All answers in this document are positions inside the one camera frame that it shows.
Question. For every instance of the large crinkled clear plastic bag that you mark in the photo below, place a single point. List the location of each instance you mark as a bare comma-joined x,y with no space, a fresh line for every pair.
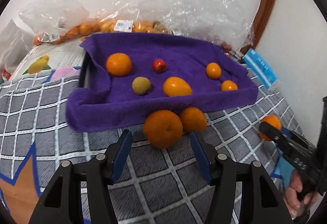
204,14

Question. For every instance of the large orange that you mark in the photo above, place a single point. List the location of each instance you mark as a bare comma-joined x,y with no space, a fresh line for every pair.
163,129

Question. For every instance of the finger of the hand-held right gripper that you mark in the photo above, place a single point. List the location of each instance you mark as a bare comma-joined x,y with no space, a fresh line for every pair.
293,157
299,141

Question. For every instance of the small orange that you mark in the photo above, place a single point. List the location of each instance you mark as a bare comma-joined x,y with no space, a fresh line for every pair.
229,86
213,70

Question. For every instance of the purple towel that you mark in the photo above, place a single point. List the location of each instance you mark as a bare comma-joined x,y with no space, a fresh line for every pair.
178,50

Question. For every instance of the white plastic bag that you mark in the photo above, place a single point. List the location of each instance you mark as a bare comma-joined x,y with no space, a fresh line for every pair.
12,45

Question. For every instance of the bagged tangerines pile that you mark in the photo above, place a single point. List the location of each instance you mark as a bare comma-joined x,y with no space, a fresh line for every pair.
79,29

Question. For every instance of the small red fruit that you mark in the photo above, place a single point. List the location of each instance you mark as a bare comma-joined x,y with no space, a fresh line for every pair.
159,65

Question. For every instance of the bagged pale oranges pile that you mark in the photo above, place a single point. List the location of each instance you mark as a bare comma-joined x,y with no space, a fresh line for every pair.
140,26

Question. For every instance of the medium round orange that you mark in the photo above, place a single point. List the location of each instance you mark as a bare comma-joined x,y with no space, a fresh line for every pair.
118,64

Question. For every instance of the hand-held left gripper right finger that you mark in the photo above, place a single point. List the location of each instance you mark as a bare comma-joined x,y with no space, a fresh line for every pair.
201,160

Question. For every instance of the oval orange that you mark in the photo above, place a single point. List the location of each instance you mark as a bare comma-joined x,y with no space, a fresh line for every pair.
177,86

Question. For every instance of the yellow-green round fruit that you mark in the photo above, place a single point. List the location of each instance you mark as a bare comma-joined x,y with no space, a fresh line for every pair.
141,85

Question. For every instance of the blue and white packet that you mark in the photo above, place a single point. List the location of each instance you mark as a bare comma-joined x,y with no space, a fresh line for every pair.
260,67

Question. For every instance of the person's right hand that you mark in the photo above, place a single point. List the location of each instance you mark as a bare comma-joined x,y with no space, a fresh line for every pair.
292,188

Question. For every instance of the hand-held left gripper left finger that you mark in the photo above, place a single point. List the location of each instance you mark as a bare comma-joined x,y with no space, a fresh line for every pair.
122,157

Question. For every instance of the mango print cardboard box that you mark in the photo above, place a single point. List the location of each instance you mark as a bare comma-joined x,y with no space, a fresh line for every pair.
58,55

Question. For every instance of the grey checked star blanket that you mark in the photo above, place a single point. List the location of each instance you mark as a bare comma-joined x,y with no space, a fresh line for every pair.
38,116

